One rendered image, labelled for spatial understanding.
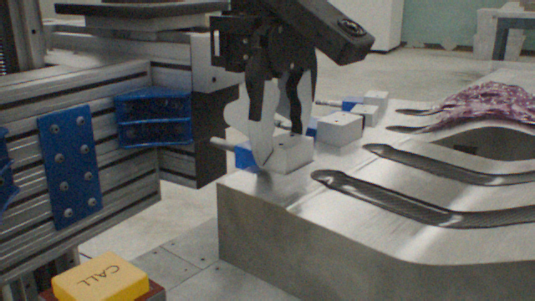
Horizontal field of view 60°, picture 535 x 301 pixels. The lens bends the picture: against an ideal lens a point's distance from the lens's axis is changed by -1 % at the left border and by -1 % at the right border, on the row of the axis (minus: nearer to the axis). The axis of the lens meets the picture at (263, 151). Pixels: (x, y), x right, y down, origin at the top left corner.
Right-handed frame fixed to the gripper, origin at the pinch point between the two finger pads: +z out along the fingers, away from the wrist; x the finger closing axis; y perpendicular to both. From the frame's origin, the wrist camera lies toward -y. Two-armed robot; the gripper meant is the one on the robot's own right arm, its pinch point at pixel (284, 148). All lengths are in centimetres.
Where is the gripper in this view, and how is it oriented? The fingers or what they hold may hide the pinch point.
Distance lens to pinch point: 51.0
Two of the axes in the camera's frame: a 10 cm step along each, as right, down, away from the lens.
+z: 0.0, 9.4, 3.5
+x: -6.4, 2.7, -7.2
